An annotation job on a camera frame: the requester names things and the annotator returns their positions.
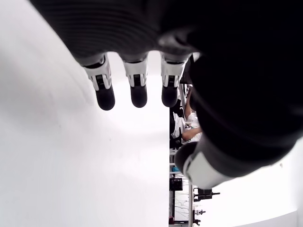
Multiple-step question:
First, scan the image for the metal equipment rack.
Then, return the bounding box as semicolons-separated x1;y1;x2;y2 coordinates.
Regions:
169;148;221;227

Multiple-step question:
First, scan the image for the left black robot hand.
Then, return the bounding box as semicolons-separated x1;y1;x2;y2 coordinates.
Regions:
28;0;303;190

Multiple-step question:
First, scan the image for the person in black trousers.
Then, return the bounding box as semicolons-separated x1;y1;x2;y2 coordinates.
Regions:
170;89;204;145

